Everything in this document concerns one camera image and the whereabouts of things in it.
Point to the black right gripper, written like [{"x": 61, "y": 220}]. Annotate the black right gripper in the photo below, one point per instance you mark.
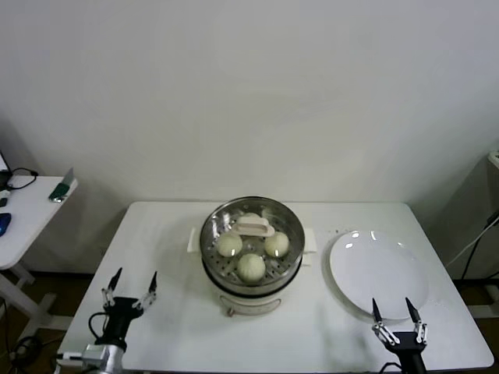
[{"x": 409, "y": 350}]

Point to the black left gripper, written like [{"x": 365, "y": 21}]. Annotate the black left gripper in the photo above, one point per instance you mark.
[{"x": 121, "y": 311}]

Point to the white steamed baozi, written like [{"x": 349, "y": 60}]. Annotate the white steamed baozi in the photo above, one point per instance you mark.
[
  {"x": 228, "y": 245},
  {"x": 251, "y": 216},
  {"x": 277, "y": 245},
  {"x": 251, "y": 269}
]

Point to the stainless steel steamer basket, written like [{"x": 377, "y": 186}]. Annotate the stainless steel steamer basket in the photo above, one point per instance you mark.
[{"x": 297, "y": 237}]

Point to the white round plate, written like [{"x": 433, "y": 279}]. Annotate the white round plate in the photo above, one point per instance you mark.
[{"x": 378, "y": 269}]

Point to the cream electric cooker base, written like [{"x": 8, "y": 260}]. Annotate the cream electric cooker base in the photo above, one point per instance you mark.
[{"x": 249, "y": 302}]

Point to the white side table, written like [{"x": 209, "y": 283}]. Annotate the white side table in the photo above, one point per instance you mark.
[{"x": 31, "y": 210}]

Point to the blue computer mouse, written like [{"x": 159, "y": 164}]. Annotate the blue computer mouse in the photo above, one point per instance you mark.
[{"x": 4, "y": 223}]

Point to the white table foot frame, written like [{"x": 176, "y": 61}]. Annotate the white table foot frame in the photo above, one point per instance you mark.
[{"x": 485, "y": 308}]

